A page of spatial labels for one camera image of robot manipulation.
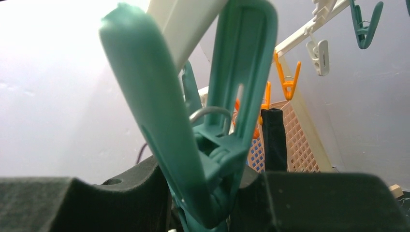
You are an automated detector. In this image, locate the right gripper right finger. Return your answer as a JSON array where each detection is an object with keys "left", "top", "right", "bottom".
[{"left": 230, "top": 172, "right": 410, "bottom": 232}]

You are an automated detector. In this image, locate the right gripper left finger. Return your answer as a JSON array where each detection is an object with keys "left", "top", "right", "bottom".
[{"left": 0, "top": 157, "right": 171, "bottom": 232}]

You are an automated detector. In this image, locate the black sock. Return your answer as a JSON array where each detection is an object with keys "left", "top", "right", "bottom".
[{"left": 261, "top": 108, "right": 288, "bottom": 172}]

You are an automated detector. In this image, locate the white round clip hanger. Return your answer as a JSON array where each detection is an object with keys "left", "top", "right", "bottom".
[{"left": 147, "top": 0, "right": 350, "bottom": 71}]

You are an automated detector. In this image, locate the peach file organizer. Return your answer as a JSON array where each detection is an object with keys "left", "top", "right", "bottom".
[{"left": 247, "top": 100, "right": 321, "bottom": 174}]

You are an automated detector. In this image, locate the teal clothes clip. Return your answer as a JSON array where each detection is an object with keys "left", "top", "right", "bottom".
[
  {"left": 349, "top": 0, "right": 384, "bottom": 50},
  {"left": 99, "top": 0, "right": 278, "bottom": 232}
]

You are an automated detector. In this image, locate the orange clothes clip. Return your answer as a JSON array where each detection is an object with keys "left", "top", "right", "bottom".
[{"left": 273, "top": 50, "right": 301, "bottom": 101}]

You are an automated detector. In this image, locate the white clothes clip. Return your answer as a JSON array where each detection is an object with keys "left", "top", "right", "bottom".
[{"left": 306, "top": 32, "right": 330, "bottom": 76}]

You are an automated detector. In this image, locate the wooden hanging rack frame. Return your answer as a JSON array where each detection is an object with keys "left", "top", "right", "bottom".
[{"left": 291, "top": 60, "right": 410, "bottom": 191}]

